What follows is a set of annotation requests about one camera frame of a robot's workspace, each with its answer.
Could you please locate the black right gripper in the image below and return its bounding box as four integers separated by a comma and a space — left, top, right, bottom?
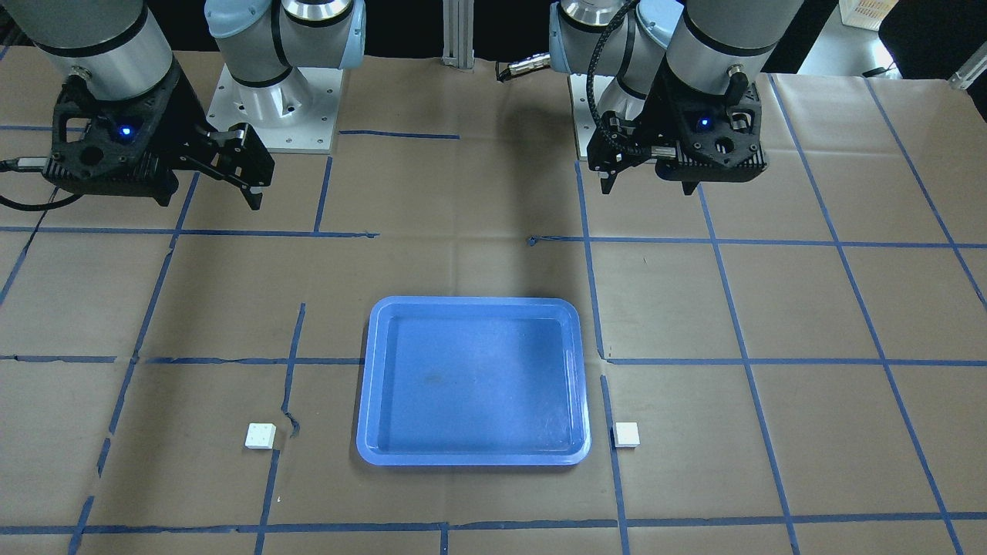
42, 60, 275, 210

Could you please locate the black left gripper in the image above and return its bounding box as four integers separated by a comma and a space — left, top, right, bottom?
588, 61, 769, 194

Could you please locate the white block with studs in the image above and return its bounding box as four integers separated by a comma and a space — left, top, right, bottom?
243, 422, 278, 450

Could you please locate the plain white block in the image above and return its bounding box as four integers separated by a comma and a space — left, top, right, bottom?
612, 422, 641, 449

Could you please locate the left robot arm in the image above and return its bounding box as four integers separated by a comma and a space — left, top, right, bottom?
550, 1, 801, 194

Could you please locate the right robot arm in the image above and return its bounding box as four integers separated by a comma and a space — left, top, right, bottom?
2, 1, 365, 212

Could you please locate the blue plastic tray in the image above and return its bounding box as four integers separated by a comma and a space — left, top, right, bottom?
355, 296, 592, 467

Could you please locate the white basket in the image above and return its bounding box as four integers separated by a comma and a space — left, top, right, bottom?
838, 0, 898, 32

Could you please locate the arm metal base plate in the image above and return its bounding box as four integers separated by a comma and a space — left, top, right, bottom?
207, 67, 346, 155
568, 74, 645, 162

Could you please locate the aluminium frame post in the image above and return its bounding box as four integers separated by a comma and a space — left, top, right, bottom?
441, 0, 475, 72

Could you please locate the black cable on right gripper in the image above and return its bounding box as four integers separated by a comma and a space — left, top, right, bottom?
0, 156, 82, 212

